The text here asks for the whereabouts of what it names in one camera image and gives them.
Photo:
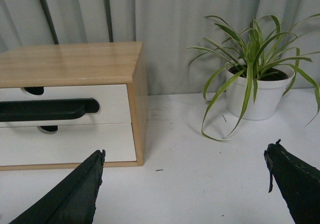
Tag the white upper drawer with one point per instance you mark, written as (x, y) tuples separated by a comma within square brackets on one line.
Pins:
[(113, 102)]

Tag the white drawer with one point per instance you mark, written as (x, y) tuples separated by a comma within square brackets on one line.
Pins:
[(113, 102), (70, 144)]

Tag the wooden drawer cabinet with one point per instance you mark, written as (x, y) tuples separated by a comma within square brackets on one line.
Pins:
[(36, 67)]

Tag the grey curtain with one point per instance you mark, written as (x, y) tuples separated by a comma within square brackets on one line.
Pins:
[(168, 28)]

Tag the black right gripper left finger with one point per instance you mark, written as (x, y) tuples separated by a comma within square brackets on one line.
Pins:
[(73, 199)]

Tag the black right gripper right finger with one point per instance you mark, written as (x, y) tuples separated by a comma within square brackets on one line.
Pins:
[(297, 180)]

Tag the white lower drawer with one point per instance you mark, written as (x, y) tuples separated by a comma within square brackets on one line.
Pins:
[(70, 144)]

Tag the green spider plant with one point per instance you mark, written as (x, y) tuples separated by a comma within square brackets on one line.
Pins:
[(252, 55)]

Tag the white plant pot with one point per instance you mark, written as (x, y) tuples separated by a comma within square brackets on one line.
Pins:
[(268, 96)]

